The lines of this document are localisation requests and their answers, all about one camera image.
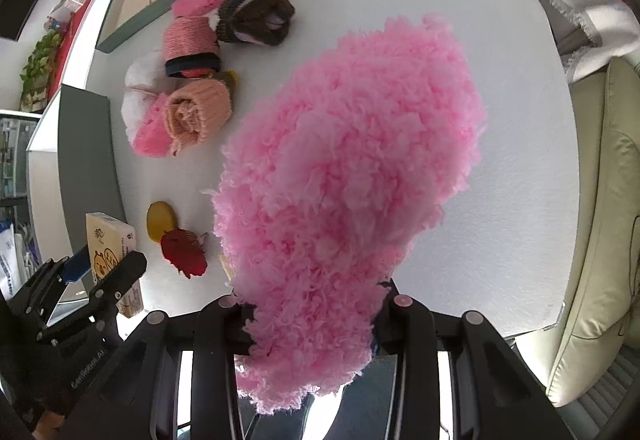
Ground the pink cheese sponge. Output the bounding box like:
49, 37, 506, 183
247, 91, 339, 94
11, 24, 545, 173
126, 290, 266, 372
171, 0, 224, 18
132, 93, 172, 158

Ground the capybara tissue pack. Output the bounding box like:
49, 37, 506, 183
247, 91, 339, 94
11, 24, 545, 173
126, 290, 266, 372
218, 254, 234, 281
86, 212, 143, 319

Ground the green potted vine plant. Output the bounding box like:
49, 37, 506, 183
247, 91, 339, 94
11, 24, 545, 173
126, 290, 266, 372
20, 30, 62, 113

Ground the pink cheese sponge near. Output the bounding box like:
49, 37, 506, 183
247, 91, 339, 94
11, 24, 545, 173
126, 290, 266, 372
132, 93, 172, 158

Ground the brown purple knit hat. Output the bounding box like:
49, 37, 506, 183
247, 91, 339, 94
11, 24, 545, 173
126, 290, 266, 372
216, 0, 295, 47

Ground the white stuffing bag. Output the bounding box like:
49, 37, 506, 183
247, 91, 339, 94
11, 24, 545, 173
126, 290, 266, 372
120, 50, 175, 144

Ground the dark red fabric flower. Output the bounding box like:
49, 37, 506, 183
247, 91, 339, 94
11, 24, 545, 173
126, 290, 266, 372
160, 229, 208, 278

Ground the cream leather sofa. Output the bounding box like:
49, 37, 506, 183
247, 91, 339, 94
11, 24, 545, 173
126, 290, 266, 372
516, 58, 639, 408

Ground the large grey open box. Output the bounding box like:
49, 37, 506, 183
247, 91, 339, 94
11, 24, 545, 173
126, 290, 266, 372
26, 85, 126, 261

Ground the light pink fluffy chenille cloth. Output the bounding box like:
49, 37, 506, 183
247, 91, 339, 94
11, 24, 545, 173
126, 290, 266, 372
212, 16, 486, 414

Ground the pink knit roll dark rim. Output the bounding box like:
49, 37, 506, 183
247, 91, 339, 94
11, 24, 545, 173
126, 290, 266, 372
162, 16, 221, 78

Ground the yellow round soap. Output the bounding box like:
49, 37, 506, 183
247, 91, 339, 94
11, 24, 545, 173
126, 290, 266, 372
146, 200, 178, 243

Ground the pink cheese sponge far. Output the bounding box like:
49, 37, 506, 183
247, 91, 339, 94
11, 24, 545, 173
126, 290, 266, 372
171, 0, 224, 18

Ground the peach rolled knit scarf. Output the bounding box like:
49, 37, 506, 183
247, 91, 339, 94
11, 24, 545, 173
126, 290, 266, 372
165, 78, 232, 156

